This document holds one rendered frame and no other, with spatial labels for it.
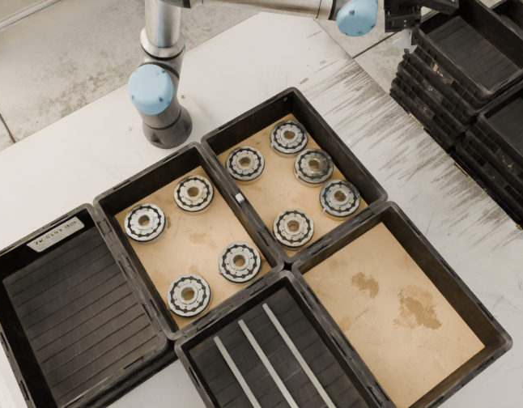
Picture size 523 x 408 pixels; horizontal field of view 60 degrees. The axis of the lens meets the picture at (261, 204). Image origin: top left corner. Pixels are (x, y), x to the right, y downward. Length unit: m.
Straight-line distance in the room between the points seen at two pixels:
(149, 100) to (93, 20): 1.70
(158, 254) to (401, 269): 0.60
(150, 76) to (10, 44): 1.77
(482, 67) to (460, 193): 0.72
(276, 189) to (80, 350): 0.61
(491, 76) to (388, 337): 1.21
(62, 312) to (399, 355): 0.79
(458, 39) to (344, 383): 1.46
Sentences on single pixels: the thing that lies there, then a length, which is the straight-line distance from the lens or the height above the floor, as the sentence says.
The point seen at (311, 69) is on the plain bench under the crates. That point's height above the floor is 0.70.
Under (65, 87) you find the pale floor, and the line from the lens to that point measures 2.66.
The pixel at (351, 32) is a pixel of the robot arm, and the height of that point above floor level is 1.24.
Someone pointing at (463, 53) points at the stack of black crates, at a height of 0.49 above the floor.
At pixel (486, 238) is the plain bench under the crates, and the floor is 0.70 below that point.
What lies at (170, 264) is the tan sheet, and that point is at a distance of 1.16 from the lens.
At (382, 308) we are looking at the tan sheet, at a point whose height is 0.83.
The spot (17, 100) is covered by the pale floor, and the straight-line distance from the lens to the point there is 2.72.
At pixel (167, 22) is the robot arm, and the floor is 1.08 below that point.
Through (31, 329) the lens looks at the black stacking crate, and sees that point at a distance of 1.24.
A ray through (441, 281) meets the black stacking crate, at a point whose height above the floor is 0.87.
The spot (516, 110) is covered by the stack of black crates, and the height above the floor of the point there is 0.38.
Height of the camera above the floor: 1.92
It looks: 67 degrees down
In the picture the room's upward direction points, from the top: 3 degrees counter-clockwise
